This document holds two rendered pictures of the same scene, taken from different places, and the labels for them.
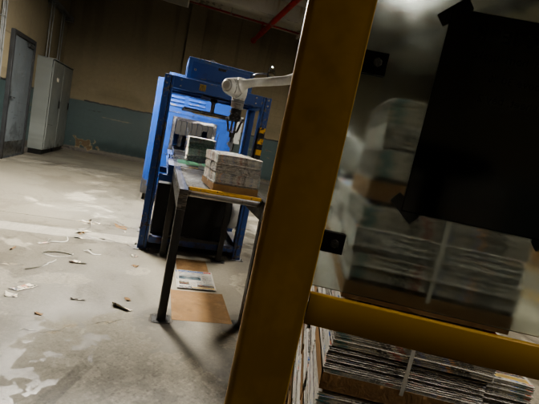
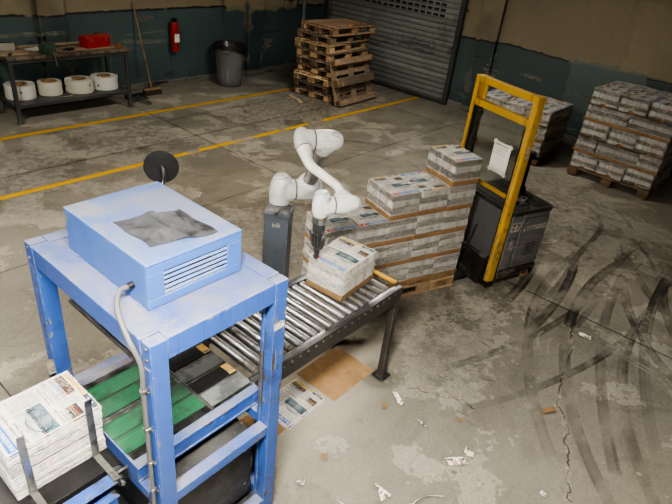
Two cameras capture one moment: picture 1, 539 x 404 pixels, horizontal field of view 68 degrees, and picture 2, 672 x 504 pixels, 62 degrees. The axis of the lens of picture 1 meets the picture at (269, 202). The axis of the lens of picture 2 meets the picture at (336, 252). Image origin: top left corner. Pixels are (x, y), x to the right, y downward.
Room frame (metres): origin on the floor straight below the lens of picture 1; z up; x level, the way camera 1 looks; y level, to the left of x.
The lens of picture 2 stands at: (4.48, 2.79, 2.86)
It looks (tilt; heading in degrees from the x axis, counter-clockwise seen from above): 30 degrees down; 234
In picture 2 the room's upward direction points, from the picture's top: 7 degrees clockwise
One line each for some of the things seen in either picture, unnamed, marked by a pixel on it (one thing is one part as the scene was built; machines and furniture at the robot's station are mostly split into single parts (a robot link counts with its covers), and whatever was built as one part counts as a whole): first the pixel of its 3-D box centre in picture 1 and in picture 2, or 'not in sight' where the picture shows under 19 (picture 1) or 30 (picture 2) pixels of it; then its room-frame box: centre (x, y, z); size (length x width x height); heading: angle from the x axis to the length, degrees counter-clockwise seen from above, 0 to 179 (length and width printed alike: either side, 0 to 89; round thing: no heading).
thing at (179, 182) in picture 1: (178, 182); (335, 334); (2.87, 0.67, 0.74); 1.34 x 0.05 x 0.12; 16
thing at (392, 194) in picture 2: not in sight; (392, 197); (1.60, -0.44, 0.95); 0.38 x 0.29 x 0.23; 88
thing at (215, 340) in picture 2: not in sight; (231, 352); (3.50, 0.60, 0.77); 0.47 x 0.05 x 0.05; 106
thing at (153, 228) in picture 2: not in sight; (165, 221); (3.89, 0.82, 1.78); 0.32 x 0.28 x 0.05; 106
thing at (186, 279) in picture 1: (196, 279); (292, 401); (2.97, 0.44, 0.01); 0.37 x 0.28 x 0.01; 16
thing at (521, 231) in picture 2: not in sight; (499, 229); (0.21, -0.35, 0.40); 0.69 x 0.55 x 0.80; 86
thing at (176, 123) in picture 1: (192, 135); not in sight; (6.53, 1.44, 1.04); 1.51 x 1.30 x 2.07; 16
